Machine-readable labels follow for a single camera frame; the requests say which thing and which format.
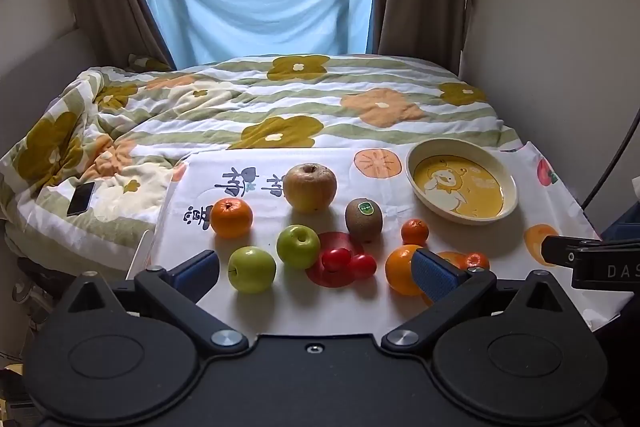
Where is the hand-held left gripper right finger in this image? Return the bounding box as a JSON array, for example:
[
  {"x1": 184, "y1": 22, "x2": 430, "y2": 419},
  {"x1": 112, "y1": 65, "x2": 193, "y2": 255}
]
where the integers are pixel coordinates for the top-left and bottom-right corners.
[{"x1": 381, "y1": 248, "x2": 588, "y2": 354}]

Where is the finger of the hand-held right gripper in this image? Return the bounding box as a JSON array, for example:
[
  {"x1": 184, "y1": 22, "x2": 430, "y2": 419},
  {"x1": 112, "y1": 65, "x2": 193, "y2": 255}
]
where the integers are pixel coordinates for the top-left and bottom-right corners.
[{"x1": 541, "y1": 234, "x2": 640, "y2": 267}]

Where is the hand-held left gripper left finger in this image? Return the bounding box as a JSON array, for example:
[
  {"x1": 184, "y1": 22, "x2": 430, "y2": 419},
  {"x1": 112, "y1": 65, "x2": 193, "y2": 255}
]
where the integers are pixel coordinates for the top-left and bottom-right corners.
[{"x1": 50, "y1": 249, "x2": 249, "y2": 355}]

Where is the large orange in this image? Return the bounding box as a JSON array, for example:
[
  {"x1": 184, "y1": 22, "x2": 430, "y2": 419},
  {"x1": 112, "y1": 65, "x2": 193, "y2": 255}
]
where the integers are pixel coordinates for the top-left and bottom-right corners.
[{"x1": 384, "y1": 245, "x2": 426, "y2": 297}]

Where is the green apple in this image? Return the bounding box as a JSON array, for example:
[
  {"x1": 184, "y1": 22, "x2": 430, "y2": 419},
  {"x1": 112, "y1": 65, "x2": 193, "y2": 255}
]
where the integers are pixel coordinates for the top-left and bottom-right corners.
[
  {"x1": 276, "y1": 224, "x2": 321, "y2": 270},
  {"x1": 228, "y1": 246, "x2": 277, "y2": 294}
]

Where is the brown kiwi with green sticker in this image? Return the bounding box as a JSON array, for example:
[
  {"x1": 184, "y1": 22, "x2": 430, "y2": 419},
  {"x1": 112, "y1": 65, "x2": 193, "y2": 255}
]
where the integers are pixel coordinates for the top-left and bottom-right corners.
[{"x1": 345, "y1": 197, "x2": 384, "y2": 243}]

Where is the yellow cartoon bowl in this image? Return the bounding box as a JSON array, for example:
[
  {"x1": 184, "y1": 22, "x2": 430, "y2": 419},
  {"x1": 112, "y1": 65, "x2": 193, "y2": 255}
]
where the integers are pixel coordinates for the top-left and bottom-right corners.
[{"x1": 405, "y1": 138, "x2": 519, "y2": 225}]

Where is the large yellow-red apple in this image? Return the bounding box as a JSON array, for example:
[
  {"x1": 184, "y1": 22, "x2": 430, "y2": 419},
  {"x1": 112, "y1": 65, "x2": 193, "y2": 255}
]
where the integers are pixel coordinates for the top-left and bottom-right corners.
[{"x1": 283, "y1": 162, "x2": 338, "y2": 213}]

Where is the small tangerine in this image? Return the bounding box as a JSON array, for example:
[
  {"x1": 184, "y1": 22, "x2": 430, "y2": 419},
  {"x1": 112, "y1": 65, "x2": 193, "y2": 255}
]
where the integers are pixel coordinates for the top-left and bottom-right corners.
[
  {"x1": 401, "y1": 218, "x2": 430, "y2": 247},
  {"x1": 461, "y1": 252, "x2": 491, "y2": 272}
]

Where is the dark blue cloth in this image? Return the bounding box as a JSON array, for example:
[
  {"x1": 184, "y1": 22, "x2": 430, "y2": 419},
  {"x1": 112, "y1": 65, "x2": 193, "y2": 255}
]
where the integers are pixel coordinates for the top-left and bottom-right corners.
[{"x1": 600, "y1": 207, "x2": 640, "y2": 242}]

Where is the orange with green stem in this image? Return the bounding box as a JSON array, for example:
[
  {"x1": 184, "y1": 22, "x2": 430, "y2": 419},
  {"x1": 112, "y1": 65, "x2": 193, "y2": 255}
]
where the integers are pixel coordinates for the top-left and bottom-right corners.
[{"x1": 210, "y1": 197, "x2": 254, "y2": 239}]

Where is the red cherry tomato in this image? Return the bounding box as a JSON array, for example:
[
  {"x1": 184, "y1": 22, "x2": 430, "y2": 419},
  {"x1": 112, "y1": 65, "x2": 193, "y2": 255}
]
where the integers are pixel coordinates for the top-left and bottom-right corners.
[
  {"x1": 348, "y1": 254, "x2": 377, "y2": 280},
  {"x1": 321, "y1": 247, "x2": 352, "y2": 273}
]

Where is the white fruit-print tablecloth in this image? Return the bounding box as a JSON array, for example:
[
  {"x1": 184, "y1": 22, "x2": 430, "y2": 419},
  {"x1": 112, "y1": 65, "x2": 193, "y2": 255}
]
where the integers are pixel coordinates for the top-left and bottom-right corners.
[{"x1": 150, "y1": 141, "x2": 621, "y2": 338}]

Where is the black smartphone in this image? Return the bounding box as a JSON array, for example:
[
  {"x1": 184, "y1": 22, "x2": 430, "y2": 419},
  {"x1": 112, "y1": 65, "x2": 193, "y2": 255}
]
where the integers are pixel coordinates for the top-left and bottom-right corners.
[{"x1": 66, "y1": 181, "x2": 96, "y2": 217}]

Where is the floral striped blanket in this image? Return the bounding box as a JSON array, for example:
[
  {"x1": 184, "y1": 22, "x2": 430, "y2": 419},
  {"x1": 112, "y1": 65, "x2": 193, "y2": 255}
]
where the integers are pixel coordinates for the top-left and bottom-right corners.
[{"x1": 0, "y1": 53, "x2": 523, "y2": 268}]

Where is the floral pillow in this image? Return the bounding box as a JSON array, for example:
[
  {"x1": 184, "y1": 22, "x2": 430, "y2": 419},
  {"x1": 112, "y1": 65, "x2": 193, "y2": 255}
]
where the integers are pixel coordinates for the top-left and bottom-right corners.
[{"x1": 125, "y1": 53, "x2": 173, "y2": 72}]

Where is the light blue window cloth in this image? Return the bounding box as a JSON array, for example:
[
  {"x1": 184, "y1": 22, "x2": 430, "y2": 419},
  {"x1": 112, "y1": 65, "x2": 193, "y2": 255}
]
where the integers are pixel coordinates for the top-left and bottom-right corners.
[{"x1": 142, "y1": 0, "x2": 376, "y2": 70}]

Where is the black cable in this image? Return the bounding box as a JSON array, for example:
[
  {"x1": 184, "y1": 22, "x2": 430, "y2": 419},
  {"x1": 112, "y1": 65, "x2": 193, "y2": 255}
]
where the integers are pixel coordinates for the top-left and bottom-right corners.
[{"x1": 582, "y1": 107, "x2": 640, "y2": 208}]

